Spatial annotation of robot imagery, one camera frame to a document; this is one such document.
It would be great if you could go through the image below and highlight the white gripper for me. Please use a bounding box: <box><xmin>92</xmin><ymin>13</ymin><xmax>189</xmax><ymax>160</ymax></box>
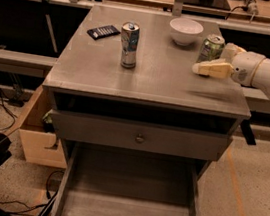
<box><xmin>192</xmin><ymin>42</ymin><xmax>266</xmax><ymax>87</ymax></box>

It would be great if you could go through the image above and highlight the green soda can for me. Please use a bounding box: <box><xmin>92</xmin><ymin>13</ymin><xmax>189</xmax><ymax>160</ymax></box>
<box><xmin>197</xmin><ymin>33</ymin><xmax>225</xmax><ymax>62</ymax></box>

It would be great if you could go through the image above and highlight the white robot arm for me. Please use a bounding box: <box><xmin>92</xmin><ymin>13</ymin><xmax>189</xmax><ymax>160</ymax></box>
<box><xmin>192</xmin><ymin>43</ymin><xmax>270</xmax><ymax>100</ymax></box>

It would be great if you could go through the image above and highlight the tall silver blue can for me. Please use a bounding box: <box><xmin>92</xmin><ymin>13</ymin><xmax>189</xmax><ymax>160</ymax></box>
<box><xmin>121</xmin><ymin>21</ymin><xmax>140</xmax><ymax>69</ymax></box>

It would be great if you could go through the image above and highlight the grey wooden drawer cabinet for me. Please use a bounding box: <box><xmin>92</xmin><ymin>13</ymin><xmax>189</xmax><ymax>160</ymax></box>
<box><xmin>23</xmin><ymin>0</ymin><xmax>265</xmax><ymax>216</ymax></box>

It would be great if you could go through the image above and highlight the grey top drawer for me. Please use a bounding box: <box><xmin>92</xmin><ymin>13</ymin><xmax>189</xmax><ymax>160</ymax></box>
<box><xmin>49</xmin><ymin>110</ymin><xmax>233</xmax><ymax>161</ymax></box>

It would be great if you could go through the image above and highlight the open grey middle drawer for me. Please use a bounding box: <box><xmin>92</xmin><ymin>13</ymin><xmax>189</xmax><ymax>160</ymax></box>
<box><xmin>50</xmin><ymin>144</ymin><xmax>199</xmax><ymax>216</ymax></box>

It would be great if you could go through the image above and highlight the white ceramic bowl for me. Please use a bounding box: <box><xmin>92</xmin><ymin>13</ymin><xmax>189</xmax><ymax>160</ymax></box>
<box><xmin>170</xmin><ymin>17</ymin><xmax>204</xmax><ymax>46</ymax></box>

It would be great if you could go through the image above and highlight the light wooden box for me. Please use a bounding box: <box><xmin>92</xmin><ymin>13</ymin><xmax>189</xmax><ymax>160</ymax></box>
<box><xmin>14</xmin><ymin>86</ymin><xmax>67</xmax><ymax>169</ymax></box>

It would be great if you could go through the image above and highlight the green handled tool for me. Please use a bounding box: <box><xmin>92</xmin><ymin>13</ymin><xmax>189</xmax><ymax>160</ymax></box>
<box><xmin>42</xmin><ymin>0</ymin><xmax>58</xmax><ymax>54</ymax></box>

